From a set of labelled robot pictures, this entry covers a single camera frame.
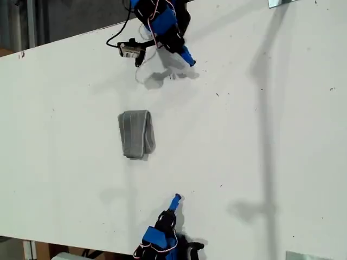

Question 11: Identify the grey white-striped towel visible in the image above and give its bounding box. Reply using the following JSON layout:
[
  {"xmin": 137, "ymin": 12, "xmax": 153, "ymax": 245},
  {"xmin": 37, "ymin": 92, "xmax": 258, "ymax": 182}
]
[{"xmin": 117, "ymin": 109, "xmax": 157, "ymax": 160}]

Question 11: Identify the black base clamp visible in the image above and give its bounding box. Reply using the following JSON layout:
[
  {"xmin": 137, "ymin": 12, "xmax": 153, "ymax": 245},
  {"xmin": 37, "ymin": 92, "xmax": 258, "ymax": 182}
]
[
  {"xmin": 177, "ymin": 234, "xmax": 192, "ymax": 260},
  {"xmin": 176, "ymin": 0, "xmax": 192, "ymax": 37}
]

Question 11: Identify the white plastic container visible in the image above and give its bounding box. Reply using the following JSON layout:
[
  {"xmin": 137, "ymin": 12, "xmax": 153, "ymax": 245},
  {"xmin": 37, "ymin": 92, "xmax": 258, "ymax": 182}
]
[{"xmin": 51, "ymin": 252, "xmax": 83, "ymax": 260}]

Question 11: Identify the white table leg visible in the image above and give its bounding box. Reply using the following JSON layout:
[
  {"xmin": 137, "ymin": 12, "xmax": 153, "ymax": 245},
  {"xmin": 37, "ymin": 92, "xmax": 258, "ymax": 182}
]
[{"xmin": 22, "ymin": 239, "xmax": 37, "ymax": 260}]

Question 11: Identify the black camera box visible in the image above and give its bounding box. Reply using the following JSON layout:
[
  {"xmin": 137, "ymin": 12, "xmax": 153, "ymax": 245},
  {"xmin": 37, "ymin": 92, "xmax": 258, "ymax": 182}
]
[
  {"xmin": 185, "ymin": 239, "xmax": 205, "ymax": 260},
  {"xmin": 117, "ymin": 38, "xmax": 147, "ymax": 68}
]

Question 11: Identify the black camera cable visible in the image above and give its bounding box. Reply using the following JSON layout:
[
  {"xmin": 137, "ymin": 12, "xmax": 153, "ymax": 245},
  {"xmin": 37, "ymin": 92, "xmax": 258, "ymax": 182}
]
[{"xmin": 106, "ymin": 0, "xmax": 133, "ymax": 49}]

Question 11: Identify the steel bracket plate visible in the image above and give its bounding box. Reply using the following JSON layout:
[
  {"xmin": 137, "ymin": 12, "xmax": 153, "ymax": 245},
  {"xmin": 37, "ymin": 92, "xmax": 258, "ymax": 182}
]
[{"xmin": 268, "ymin": 0, "xmax": 297, "ymax": 9}]

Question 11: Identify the grey metal post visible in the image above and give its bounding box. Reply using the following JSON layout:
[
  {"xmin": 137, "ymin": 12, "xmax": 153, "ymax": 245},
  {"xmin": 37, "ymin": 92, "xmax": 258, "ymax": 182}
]
[{"xmin": 26, "ymin": 0, "xmax": 36, "ymax": 49}]

